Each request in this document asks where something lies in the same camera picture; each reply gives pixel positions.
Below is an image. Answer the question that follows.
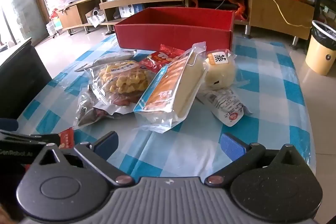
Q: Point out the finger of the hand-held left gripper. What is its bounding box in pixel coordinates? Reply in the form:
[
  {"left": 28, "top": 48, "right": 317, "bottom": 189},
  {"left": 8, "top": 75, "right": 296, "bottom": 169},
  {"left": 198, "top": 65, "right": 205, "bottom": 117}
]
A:
[{"left": 0, "top": 130, "right": 60, "bottom": 146}]

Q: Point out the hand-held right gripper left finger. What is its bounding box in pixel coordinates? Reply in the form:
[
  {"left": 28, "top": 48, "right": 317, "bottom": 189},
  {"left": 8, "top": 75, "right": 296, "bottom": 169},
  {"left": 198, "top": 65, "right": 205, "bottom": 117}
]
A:
[{"left": 31, "top": 131, "right": 134, "bottom": 186}]

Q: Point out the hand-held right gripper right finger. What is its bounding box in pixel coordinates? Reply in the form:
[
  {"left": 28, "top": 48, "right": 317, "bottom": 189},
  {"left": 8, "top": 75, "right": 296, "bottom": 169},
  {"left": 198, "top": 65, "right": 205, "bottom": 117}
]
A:
[{"left": 205, "top": 133, "right": 307, "bottom": 186}]

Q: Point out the small red packet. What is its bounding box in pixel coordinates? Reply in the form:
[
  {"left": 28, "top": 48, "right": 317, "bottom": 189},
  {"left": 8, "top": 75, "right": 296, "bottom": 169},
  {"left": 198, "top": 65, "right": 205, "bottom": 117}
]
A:
[{"left": 58, "top": 128, "right": 74, "bottom": 149}]

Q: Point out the clear dark jerky packet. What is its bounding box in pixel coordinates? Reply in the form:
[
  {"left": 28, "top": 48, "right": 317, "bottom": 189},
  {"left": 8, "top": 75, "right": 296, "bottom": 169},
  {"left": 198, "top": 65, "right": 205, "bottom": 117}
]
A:
[{"left": 73, "top": 85, "right": 111, "bottom": 130}]

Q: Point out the silver white snack pouch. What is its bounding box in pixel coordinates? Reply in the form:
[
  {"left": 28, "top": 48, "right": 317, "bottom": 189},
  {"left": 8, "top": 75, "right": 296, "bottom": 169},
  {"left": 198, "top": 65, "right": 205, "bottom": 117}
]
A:
[{"left": 196, "top": 88, "right": 254, "bottom": 127}]

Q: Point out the yellow waffle snack packet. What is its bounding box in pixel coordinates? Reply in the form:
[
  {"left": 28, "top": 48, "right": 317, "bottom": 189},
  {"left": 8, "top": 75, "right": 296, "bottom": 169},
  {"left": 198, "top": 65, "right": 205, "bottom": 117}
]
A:
[{"left": 88, "top": 59, "right": 158, "bottom": 115}]

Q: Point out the round bun packet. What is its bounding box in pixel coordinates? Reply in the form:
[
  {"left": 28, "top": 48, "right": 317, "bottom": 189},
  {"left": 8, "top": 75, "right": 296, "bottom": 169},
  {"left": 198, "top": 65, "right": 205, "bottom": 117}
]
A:
[{"left": 203, "top": 49, "right": 237, "bottom": 90}]

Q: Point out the long bread packet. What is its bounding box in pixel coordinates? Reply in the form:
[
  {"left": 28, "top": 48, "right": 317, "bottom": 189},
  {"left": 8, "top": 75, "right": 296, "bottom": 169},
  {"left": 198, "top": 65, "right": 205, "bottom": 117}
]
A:
[{"left": 133, "top": 42, "right": 208, "bottom": 134}]

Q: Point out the red snack packet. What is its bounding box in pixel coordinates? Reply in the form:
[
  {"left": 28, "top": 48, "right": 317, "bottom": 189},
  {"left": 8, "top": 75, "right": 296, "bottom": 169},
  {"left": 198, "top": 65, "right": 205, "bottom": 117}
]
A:
[{"left": 139, "top": 44, "right": 185, "bottom": 73}]

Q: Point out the red cardboard box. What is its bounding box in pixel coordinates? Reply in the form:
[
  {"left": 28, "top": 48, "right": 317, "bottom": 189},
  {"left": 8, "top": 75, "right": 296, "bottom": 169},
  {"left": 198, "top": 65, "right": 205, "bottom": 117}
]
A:
[{"left": 113, "top": 7, "right": 236, "bottom": 52}]

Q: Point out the black chair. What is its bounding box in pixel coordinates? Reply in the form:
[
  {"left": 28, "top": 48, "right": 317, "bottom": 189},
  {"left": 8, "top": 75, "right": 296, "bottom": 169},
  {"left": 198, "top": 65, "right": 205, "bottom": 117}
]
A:
[{"left": 0, "top": 39, "right": 53, "bottom": 122}]

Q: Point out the grey snack packet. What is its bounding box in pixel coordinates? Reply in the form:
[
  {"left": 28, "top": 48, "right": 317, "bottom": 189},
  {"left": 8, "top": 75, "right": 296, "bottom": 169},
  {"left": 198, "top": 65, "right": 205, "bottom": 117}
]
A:
[{"left": 74, "top": 50, "right": 138, "bottom": 72}]

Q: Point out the white plastic drawer cart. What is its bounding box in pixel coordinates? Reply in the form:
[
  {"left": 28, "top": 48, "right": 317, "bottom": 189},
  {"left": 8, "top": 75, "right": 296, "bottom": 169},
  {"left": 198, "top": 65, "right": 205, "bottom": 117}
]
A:
[{"left": 46, "top": 17, "right": 63, "bottom": 37}]

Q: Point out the white plastic bag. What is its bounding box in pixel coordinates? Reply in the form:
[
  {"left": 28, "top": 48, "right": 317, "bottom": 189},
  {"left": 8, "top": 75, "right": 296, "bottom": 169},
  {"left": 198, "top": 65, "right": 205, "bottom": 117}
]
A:
[{"left": 86, "top": 10, "right": 105, "bottom": 28}]

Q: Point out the yellow trash bin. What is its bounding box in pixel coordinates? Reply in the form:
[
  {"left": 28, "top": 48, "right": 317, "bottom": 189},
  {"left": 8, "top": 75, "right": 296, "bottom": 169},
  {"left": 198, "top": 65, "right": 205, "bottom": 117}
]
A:
[{"left": 305, "top": 20, "right": 336, "bottom": 76}]

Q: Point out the glass sliding door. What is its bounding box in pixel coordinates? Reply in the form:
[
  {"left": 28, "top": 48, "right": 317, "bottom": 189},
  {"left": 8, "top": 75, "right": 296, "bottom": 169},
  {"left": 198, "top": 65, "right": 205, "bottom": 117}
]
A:
[{"left": 0, "top": 0, "right": 50, "bottom": 43}]

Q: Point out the orange plastic bag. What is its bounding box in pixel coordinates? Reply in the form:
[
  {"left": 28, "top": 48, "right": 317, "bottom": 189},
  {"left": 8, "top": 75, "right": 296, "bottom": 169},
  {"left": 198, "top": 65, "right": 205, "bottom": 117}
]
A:
[{"left": 190, "top": 0, "right": 248, "bottom": 21}]

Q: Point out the blue white box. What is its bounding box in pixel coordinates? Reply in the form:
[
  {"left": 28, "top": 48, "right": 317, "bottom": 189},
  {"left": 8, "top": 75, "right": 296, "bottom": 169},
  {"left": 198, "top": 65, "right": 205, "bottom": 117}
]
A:
[{"left": 119, "top": 4, "right": 145, "bottom": 18}]

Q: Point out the wooden TV stand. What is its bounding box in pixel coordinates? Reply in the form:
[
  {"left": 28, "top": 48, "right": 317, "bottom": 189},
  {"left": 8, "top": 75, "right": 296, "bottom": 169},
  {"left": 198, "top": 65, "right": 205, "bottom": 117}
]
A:
[{"left": 56, "top": 0, "right": 315, "bottom": 41}]

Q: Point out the black flat appliance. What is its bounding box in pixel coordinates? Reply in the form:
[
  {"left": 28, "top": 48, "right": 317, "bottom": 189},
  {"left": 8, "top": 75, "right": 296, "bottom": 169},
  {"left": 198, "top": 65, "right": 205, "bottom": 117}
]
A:
[{"left": 197, "top": 0, "right": 239, "bottom": 10}]

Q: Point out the yellow cable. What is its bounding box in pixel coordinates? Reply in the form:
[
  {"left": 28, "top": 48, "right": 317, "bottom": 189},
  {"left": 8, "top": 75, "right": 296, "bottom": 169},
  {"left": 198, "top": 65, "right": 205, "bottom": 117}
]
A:
[{"left": 228, "top": 0, "right": 313, "bottom": 28}]

